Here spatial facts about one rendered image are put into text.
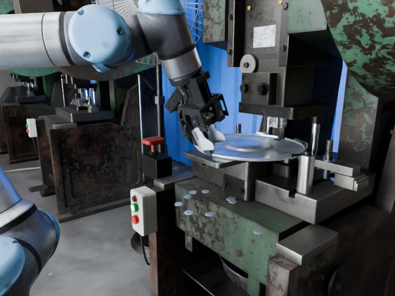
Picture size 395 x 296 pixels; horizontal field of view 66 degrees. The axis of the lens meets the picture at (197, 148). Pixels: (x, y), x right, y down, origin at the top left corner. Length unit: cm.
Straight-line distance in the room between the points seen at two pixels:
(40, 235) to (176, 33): 49
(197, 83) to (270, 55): 29
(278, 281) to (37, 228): 50
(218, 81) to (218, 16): 183
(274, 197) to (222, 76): 202
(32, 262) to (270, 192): 54
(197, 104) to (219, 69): 210
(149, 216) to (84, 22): 64
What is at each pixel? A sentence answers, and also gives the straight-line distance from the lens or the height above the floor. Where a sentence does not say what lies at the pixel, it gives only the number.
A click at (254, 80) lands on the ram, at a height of 95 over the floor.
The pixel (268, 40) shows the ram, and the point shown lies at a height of 106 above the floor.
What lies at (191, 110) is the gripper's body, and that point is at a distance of 63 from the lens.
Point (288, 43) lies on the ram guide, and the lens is 77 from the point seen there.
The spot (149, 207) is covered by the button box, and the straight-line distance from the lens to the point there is 94.
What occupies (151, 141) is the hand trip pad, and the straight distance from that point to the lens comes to 100.
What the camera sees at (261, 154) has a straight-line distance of 76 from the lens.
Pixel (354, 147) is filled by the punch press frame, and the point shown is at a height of 76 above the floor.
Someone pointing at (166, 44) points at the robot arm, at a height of 103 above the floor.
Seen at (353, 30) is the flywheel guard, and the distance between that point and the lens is 51.
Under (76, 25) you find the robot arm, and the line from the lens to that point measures 46.
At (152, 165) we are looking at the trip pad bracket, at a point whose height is 68.
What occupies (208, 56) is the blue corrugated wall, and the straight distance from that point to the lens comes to 285.
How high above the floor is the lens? 98
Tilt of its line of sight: 14 degrees down
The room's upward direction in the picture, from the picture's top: straight up
